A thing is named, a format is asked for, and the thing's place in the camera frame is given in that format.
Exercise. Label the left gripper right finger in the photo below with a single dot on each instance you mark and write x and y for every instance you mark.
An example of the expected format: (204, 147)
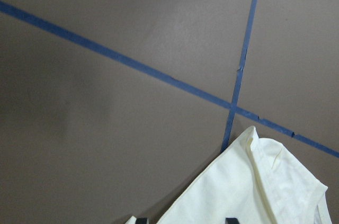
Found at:
(231, 221)

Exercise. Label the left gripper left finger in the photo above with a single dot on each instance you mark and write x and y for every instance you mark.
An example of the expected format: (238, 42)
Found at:
(141, 221)

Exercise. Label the cream long-sleeve cat shirt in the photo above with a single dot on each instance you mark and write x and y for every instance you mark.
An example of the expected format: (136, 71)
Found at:
(255, 180)

